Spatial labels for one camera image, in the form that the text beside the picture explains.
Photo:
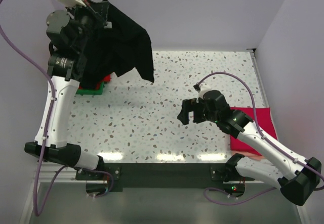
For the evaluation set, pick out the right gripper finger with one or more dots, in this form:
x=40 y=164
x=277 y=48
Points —
x=190 y=105
x=183 y=117

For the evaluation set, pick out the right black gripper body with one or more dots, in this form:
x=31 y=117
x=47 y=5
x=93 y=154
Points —
x=196 y=112

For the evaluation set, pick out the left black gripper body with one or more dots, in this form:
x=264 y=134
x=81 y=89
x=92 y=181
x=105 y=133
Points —
x=98 y=13

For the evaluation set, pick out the black t shirt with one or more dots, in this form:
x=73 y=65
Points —
x=119 y=49

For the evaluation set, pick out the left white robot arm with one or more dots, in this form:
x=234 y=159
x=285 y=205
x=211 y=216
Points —
x=51 y=143

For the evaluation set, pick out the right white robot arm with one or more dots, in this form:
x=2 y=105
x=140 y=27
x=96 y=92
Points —
x=294 y=175

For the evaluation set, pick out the folded magenta t shirt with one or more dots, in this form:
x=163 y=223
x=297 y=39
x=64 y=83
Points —
x=265 y=122

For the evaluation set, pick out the green plastic tray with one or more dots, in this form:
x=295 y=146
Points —
x=97 y=91

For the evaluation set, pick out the red t shirt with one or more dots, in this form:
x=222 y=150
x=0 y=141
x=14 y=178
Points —
x=106 y=79

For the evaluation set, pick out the folded pink t shirt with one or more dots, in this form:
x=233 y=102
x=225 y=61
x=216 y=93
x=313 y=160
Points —
x=253 y=156

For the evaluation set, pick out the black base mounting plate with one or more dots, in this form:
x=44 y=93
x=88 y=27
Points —
x=119 y=176

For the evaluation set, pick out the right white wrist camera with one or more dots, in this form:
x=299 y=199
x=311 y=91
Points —
x=202 y=89

